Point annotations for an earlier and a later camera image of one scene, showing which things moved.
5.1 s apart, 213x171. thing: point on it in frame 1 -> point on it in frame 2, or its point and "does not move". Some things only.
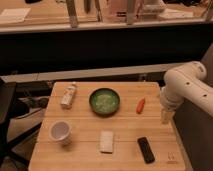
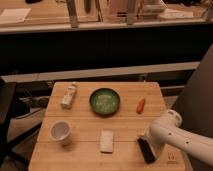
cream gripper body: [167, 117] -> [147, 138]
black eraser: [145, 149] does not move
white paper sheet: [12, 15] does not move
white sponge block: [106, 141] does not move
